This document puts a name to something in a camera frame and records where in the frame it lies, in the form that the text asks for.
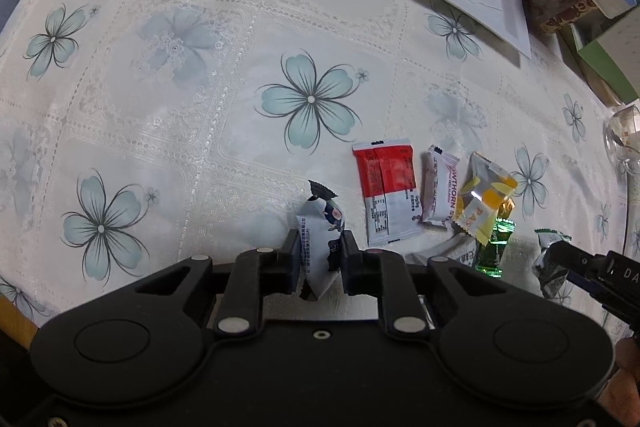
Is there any green and white candy packet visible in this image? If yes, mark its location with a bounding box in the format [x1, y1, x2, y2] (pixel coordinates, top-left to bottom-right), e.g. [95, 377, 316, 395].
[531, 229, 574, 300]

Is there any pink and white strip packet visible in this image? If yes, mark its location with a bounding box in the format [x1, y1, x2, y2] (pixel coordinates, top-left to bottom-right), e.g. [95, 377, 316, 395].
[420, 146, 462, 229]

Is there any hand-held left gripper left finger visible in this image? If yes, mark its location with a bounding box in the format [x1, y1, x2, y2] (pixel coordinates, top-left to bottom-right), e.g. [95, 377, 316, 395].
[132, 229, 307, 340]

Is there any white and blue candy packet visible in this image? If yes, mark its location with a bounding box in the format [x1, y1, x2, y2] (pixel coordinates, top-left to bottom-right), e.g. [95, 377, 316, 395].
[295, 180, 347, 301]

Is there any person's right hand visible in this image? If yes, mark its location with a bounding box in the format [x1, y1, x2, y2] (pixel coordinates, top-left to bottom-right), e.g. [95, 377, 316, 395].
[599, 337, 640, 427]

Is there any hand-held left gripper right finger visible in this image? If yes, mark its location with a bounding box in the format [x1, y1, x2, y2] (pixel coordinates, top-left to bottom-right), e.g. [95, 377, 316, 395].
[340, 229, 507, 340]

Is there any green and white desk calendar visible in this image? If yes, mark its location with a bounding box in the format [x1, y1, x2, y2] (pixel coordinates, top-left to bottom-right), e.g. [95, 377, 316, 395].
[574, 6, 640, 106]

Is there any red and white snack packet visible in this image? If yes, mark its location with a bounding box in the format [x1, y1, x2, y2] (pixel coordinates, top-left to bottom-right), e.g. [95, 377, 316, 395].
[351, 139, 424, 246]

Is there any grey and white snack packet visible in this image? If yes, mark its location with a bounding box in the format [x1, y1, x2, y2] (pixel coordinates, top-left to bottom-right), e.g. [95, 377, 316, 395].
[404, 234, 482, 269]

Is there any white floral tablecloth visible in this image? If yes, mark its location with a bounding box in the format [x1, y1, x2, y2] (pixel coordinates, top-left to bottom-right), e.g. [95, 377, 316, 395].
[0, 0, 640, 333]

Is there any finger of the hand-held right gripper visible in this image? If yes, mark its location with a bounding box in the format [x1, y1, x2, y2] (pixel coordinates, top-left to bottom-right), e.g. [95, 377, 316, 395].
[566, 273, 603, 295]
[547, 241, 612, 280]

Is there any clear drinking glass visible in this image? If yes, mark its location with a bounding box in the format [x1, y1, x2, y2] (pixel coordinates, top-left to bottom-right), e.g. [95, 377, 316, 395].
[603, 105, 640, 168]

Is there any yellow and white snack packet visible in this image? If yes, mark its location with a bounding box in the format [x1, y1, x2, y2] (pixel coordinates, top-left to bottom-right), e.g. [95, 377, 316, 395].
[451, 152, 519, 246]

